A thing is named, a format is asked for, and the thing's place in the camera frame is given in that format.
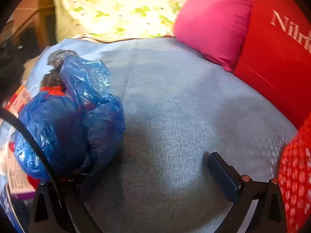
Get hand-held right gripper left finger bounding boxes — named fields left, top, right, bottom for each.
left=29, top=174, right=103, bottom=233

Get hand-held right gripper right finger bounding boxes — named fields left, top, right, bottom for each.
left=208, top=152, right=288, bottom=233

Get red plastic mesh basket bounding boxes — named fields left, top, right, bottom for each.
left=278, top=119, right=311, bottom=233

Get blue plastic bag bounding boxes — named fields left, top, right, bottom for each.
left=13, top=55, right=126, bottom=181

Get orange and white box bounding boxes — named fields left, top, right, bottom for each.
left=5, top=84, right=33, bottom=117

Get black plastic bag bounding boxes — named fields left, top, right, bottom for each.
left=40, top=50, right=76, bottom=90

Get purple and white box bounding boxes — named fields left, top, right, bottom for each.
left=6, top=136, right=37, bottom=201

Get blue printed tin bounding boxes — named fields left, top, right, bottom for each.
left=0, top=189, right=23, bottom=233

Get light blue towel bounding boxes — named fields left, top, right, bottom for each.
left=0, top=37, right=299, bottom=233

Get red paper bag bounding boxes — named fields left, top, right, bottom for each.
left=233, top=0, right=311, bottom=130

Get pink pillow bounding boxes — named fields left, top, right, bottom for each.
left=174, top=0, right=255, bottom=72

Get brown wooden cabinet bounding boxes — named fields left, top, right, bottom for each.
left=10, top=0, right=59, bottom=54

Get clover print quilt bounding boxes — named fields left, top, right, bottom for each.
left=52, top=0, right=202, bottom=44

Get black cable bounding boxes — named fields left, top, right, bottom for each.
left=0, top=106, right=61, bottom=196

